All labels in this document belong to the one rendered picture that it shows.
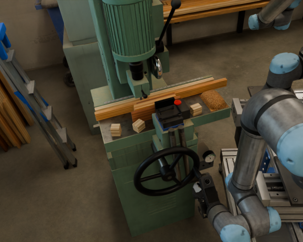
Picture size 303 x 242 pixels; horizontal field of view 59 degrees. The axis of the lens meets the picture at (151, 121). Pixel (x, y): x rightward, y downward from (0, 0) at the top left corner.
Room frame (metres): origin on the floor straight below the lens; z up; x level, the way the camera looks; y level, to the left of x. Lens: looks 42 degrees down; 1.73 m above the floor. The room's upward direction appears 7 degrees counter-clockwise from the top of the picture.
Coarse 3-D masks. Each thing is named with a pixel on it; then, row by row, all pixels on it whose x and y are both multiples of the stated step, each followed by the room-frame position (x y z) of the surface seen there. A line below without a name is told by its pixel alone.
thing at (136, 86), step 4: (128, 72) 1.06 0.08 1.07; (128, 76) 1.03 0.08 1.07; (144, 76) 1.01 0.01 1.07; (128, 80) 1.05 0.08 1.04; (132, 80) 0.99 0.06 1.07; (136, 80) 0.99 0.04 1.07; (140, 80) 0.98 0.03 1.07; (144, 80) 0.98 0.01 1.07; (132, 84) 0.97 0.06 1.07; (136, 84) 0.96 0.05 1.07; (140, 84) 0.96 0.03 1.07; (144, 84) 0.96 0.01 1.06; (148, 84) 0.96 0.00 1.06; (132, 88) 0.98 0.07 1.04; (136, 88) 0.95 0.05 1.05; (140, 88) 0.96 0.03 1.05; (144, 88) 0.96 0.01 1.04; (148, 88) 0.96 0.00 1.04; (136, 92) 0.95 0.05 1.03; (140, 92) 0.96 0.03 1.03; (144, 92) 0.96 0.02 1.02; (148, 92) 0.96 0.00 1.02; (136, 96) 0.95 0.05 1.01; (140, 96) 0.95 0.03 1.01
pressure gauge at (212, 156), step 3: (210, 150) 0.87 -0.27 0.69; (204, 153) 0.86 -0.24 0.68; (207, 153) 0.85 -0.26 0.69; (210, 153) 0.85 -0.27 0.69; (213, 153) 0.85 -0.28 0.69; (204, 156) 0.85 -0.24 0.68; (207, 156) 0.84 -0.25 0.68; (210, 156) 0.84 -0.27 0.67; (213, 156) 0.85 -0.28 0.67; (204, 159) 0.84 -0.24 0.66; (207, 159) 0.84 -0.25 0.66; (210, 159) 0.84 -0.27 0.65; (213, 159) 0.85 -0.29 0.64; (207, 162) 0.84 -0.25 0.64
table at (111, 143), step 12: (192, 96) 1.05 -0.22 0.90; (204, 108) 0.95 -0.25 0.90; (228, 108) 0.93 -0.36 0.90; (108, 120) 0.94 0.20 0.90; (120, 120) 0.93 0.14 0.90; (192, 120) 0.89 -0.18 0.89; (204, 120) 0.90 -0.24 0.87; (216, 120) 0.92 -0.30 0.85; (108, 132) 0.86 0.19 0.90; (132, 132) 0.84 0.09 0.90; (144, 132) 0.84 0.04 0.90; (108, 144) 0.80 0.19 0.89; (120, 144) 0.81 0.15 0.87; (132, 144) 0.82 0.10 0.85; (156, 144) 0.79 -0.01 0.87; (192, 144) 0.79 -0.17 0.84
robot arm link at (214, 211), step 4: (212, 208) 0.46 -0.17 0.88; (216, 208) 0.45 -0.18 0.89; (220, 208) 0.45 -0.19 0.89; (224, 208) 0.45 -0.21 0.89; (212, 212) 0.44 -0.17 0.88; (216, 212) 0.44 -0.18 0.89; (208, 216) 0.44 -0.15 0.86; (212, 216) 0.43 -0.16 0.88; (212, 220) 0.42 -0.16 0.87; (212, 224) 0.41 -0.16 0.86
